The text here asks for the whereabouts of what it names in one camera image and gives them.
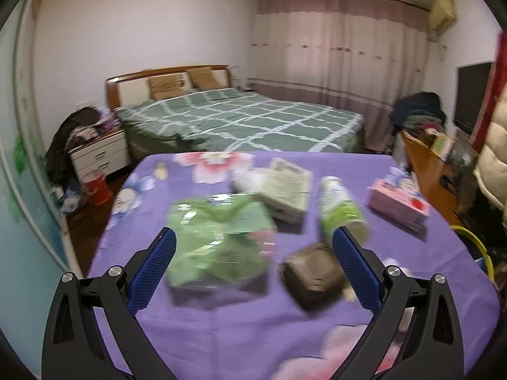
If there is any pink beige curtain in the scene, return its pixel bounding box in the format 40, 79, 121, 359
249, 0, 430, 135

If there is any glass sliding wardrobe door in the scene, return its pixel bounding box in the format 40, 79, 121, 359
0, 0, 84, 278

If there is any brown pillow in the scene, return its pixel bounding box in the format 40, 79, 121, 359
148, 74, 187, 100
187, 67, 222, 90

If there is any green plastic bag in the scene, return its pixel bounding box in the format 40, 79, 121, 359
166, 193, 278, 289

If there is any pink strawberry carton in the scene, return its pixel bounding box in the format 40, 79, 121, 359
366, 178, 432, 238

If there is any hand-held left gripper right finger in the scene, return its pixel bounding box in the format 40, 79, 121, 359
317, 226, 466, 380

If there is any black television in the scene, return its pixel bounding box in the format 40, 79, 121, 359
453, 62, 494, 135

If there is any white nightstand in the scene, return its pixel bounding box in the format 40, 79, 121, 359
69, 129, 131, 185

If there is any red bucket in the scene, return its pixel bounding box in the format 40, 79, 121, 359
83, 174, 112, 205

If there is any blue bin with yellow rim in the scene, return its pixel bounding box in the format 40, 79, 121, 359
452, 225, 496, 282

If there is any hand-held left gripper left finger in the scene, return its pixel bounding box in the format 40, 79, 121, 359
42, 227, 187, 380

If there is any dark clothes pile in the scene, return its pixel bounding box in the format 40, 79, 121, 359
44, 106, 119, 185

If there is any clear bubble wrap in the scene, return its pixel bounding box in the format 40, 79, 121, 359
232, 168, 270, 194

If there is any pile of folded clothes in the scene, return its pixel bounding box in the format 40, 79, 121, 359
390, 92, 446, 135

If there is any white plastic bag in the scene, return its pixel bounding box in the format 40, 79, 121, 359
59, 190, 86, 214

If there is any bed with green checked quilt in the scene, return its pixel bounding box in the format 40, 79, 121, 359
105, 65, 365, 155

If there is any pale green drink carton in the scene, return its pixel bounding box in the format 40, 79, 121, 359
255, 157, 313, 222

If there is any red quilted jacket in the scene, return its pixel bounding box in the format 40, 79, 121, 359
467, 32, 507, 147

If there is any cream air conditioner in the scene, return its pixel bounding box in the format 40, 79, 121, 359
428, 0, 456, 34

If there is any purple floral tablecloth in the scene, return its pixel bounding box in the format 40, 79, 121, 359
85, 150, 502, 380

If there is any wooden desk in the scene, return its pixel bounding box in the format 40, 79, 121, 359
400, 130, 476, 226

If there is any cream puffer jacket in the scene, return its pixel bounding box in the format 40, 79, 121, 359
473, 99, 507, 230

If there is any green picture box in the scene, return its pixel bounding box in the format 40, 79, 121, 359
430, 134, 454, 157

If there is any white green bottle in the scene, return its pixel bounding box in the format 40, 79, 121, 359
319, 176, 371, 246

